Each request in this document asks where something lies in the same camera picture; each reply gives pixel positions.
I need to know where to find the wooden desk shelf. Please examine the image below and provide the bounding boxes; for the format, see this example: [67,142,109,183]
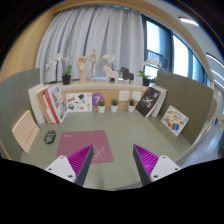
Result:
[28,79,158,113]

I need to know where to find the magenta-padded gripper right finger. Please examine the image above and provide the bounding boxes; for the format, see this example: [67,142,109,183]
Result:
[132,143,182,186]

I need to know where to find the white photo-cover book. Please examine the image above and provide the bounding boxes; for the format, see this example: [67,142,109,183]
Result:
[48,84,68,124]

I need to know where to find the grey curtain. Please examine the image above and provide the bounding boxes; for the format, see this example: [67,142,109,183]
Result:
[34,3,148,84]

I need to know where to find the dark-framed window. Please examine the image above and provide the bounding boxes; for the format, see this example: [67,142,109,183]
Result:
[141,14,212,88]

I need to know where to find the small white card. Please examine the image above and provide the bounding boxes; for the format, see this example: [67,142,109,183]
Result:
[131,90,143,102]
[118,90,131,102]

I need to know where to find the green desk divider panel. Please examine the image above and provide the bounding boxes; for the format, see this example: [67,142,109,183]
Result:
[154,69,215,146]
[0,68,42,161]

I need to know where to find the black wooden horse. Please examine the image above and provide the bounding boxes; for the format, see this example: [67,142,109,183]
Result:
[120,66,135,82]

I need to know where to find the dark grey computer mouse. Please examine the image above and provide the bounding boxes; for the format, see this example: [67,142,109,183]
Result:
[44,129,57,145]

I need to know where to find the white book with red band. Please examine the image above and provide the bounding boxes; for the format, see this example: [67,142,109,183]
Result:
[41,89,56,124]

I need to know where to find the pink wooden horse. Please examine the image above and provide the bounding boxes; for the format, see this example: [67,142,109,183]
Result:
[101,64,119,83]

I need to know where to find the beige paperback book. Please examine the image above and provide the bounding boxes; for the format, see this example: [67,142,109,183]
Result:
[11,109,40,154]

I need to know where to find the ceiling lights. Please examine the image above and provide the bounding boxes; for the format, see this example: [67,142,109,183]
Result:
[178,16,224,91]

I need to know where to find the white orchid in black pot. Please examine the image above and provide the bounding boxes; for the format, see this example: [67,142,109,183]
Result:
[102,53,117,71]
[137,58,163,87]
[44,53,73,86]

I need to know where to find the pink mouse pad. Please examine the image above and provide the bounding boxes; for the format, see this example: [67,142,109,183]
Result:
[55,129,115,165]

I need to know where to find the wooden artist mannequin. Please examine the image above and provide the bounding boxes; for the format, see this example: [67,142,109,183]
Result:
[87,47,104,82]

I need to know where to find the white sticker sheet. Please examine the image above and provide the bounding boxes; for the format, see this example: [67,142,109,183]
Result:
[65,92,93,113]

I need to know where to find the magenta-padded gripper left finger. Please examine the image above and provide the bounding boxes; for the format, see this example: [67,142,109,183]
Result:
[44,144,95,187]

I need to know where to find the black cover book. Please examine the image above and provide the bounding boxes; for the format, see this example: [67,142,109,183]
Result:
[135,86,162,118]

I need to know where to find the colourful sticker card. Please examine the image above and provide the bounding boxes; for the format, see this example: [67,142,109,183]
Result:
[160,105,190,137]

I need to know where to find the thick white book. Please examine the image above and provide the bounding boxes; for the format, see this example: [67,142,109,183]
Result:
[28,87,46,125]
[34,88,48,124]

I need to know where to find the purple round number sign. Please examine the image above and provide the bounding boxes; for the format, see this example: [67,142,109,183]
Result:
[91,92,106,107]

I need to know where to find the brown kraft book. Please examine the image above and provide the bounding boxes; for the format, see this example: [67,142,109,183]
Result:
[37,89,52,124]

